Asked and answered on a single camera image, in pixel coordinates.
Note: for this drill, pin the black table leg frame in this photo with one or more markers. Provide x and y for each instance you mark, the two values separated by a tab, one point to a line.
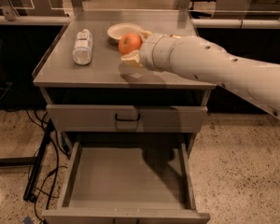
34	162

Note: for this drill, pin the orange fruit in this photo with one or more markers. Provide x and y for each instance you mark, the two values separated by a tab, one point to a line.
129	43

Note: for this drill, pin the clear plastic water bottle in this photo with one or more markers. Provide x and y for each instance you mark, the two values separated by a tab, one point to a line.
82	51

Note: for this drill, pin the black drawer handle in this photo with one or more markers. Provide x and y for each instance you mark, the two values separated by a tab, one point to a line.
129	119

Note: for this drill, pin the grey drawer cabinet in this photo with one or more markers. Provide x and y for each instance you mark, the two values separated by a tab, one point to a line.
106	80

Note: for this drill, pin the open grey middle drawer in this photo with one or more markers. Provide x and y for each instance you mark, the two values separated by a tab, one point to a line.
127	183

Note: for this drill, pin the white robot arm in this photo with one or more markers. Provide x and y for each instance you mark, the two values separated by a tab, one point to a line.
195	58

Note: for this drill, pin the white paper bowl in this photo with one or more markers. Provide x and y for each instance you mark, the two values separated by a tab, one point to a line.
117	31

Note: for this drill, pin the closed grey top drawer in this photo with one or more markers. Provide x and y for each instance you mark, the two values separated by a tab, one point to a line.
100	118

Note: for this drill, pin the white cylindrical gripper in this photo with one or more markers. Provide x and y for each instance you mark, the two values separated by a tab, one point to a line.
147	51

